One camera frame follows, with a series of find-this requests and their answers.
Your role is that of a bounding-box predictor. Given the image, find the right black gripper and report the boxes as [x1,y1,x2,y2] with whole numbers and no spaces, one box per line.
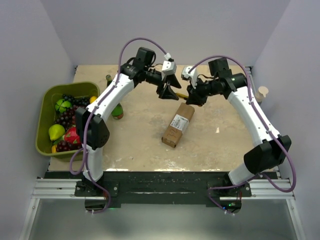
[186,76,219,106]

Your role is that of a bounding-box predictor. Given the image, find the yellow utility knife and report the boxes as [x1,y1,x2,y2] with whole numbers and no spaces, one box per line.
[176,92,189,100]

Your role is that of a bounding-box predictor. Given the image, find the brown cardboard express box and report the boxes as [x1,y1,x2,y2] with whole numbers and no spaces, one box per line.
[161,103,195,148]

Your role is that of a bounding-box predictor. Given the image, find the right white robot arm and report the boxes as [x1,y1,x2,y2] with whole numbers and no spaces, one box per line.
[181,55,292,197]

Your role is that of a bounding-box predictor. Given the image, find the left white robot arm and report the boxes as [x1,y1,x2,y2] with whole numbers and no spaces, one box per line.
[75,47,182,196]

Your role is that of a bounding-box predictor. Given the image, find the green glass bottle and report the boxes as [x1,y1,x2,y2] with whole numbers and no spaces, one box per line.
[105,74,113,88]
[111,103,124,120]

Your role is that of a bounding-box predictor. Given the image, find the beige cup bottle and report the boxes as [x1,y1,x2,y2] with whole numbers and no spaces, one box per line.
[255,86,269,105]

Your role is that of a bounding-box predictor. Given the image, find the yellow lemon fruit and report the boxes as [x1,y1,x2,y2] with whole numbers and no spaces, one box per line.
[89,96,98,104]

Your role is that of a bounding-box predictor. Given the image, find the dark black grape bunch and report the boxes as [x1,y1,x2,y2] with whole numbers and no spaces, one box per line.
[62,94,90,106]

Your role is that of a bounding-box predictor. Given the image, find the red purple grape bunch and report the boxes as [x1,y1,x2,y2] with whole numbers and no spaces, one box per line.
[54,105,78,131]

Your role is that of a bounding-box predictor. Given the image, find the red dragon fruit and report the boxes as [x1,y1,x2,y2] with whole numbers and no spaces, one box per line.
[63,126,81,145]

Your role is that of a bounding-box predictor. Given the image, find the yellow green pear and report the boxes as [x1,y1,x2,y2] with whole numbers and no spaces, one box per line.
[48,124,66,142]

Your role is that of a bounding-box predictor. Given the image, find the lower dark red grapes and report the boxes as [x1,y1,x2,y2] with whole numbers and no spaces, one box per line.
[55,140,82,153]

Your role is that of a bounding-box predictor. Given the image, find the olive green plastic bin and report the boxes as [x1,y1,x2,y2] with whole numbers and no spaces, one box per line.
[35,81,100,159]

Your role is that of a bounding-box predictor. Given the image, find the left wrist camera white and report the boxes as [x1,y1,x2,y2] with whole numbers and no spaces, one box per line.
[161,60,177,76]

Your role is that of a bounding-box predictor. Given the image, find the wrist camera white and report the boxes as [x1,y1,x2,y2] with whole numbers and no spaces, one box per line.
[181,65,198,89]
[161,60,177,76]

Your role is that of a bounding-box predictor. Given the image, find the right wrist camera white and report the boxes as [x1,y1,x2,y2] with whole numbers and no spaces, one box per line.
[181,65,198,89]

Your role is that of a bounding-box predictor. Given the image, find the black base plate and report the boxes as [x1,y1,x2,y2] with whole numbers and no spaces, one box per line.
[44,170,252,211]

